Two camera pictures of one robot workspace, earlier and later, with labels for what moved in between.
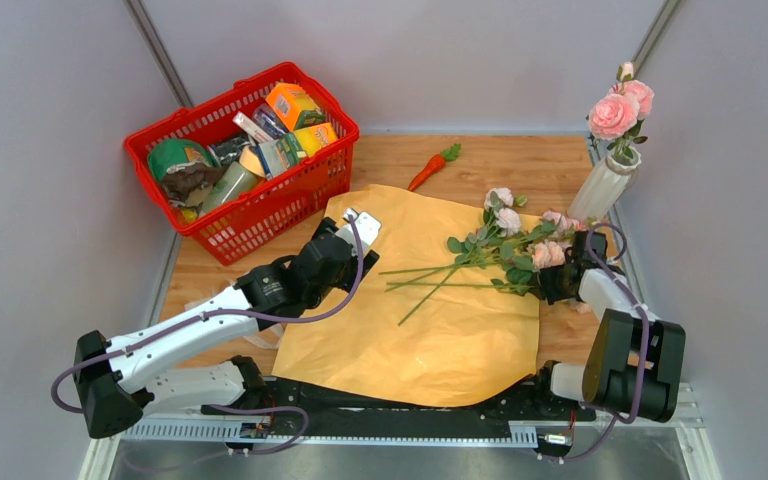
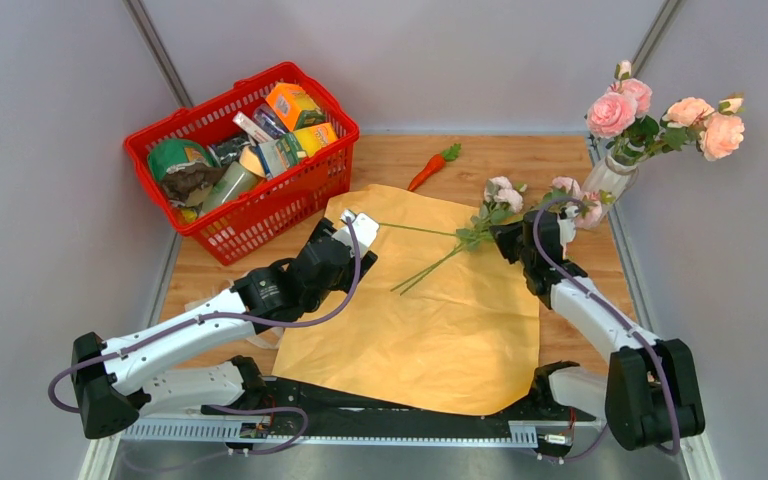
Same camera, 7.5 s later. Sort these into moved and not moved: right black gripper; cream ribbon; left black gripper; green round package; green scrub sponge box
Moved: right black gripper
Not moved: green round package; left black gripper; green scrub sponge box; cream ribbon
